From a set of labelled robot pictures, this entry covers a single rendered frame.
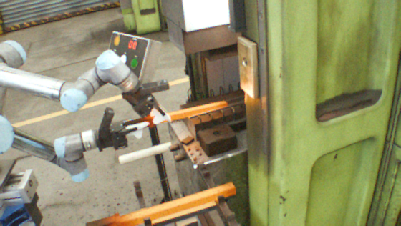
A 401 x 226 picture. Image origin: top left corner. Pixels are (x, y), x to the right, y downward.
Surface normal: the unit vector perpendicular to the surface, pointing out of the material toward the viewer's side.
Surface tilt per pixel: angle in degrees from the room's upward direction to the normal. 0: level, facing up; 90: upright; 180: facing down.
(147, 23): 90
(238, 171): 90
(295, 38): 89
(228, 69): 90
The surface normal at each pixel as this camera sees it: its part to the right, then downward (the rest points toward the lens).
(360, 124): 0.34, 0.43
